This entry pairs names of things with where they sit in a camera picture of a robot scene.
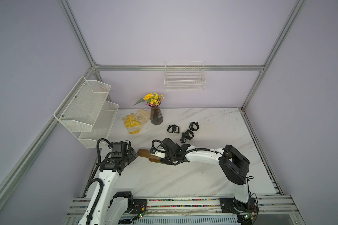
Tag purple glass vase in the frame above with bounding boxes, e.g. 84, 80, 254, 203
150, 106, 163, 125

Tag yellow white work glove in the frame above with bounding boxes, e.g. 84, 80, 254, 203
122, 113, 141, 134

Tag wooden watch stand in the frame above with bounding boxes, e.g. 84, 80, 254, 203
137, 149, 161, 163

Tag black watch middle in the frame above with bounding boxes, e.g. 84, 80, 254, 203
180, 129, 194, 143

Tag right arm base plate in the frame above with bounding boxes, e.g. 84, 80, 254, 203
219, 197, 259, 215

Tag black watch left pair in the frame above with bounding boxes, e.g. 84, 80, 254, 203
167, 125, 181, 134

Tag yellow artificial flowers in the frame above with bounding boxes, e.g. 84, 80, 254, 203
134, 92, 165, 107

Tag aluminium frame rail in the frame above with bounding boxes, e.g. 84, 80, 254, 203
95, 65, 265, 71

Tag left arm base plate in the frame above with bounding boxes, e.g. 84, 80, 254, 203
129, 199, 147, 215

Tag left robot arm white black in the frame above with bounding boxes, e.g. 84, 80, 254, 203
78, 138, 138, 225

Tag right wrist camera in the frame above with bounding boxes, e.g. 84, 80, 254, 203
150, 148, 166, 158

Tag white mesh lower shelf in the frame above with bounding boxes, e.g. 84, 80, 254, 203
78, 101, 119, 149

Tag white wire wall basket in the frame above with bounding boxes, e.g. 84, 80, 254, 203
164, 61, 206, 91

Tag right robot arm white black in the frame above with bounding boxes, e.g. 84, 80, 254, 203
150, 138, 253, 215

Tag black digital watch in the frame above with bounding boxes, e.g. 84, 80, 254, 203
189, 122, 200, 131

